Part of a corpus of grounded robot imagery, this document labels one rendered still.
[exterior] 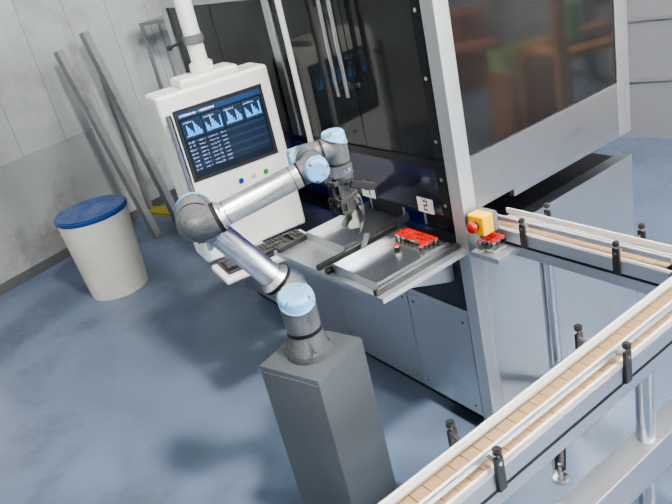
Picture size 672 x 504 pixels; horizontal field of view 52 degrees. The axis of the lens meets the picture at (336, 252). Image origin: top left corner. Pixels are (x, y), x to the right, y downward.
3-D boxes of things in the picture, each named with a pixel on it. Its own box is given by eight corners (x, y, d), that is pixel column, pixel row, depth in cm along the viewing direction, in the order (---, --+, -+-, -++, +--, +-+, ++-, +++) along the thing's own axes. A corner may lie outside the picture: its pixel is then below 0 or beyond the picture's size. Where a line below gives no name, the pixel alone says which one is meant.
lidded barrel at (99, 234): (130, 264, 539) (102, 190, 513) (168, 275, 505) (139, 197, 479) (73, 296, 508) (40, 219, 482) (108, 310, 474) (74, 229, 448)
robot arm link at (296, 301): (289, 341, 219) (278, 304, 213) (281, 321, 231) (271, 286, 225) (325, 329, 220) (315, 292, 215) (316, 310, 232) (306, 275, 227)
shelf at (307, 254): (363, 210, 309) (362, 206, 308) (482, 245, 254) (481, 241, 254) (274, 255, 286) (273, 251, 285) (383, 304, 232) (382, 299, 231)
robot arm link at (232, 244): (295, 324, 231) (166, 224, 207) (287, 304, 244) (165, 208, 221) (320, 298, 230) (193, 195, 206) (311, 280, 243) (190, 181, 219)
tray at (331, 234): (369, 208, 304) (368, 201, 303) (409, 220, 284) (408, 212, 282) (307, 239, 288) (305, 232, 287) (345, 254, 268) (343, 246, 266)
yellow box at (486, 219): (483, 224, 247) (480, 206, 244) (498, 229, 241) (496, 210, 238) (468, 233, 243) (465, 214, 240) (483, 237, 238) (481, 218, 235)
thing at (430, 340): (368, 235, 493) (342, 115, 456) (637, 327, 333) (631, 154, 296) (249, 298, 446) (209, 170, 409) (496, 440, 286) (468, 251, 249)
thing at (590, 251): (487, 249, 255) (482, 210, 248) (515, 232, 262) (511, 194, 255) (666, 303, 202) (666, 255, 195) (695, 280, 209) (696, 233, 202)
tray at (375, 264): (402, 235, 272) (400, 227, 271) (449, 250, 252) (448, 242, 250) (334, 272, 256) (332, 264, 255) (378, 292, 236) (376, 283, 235)
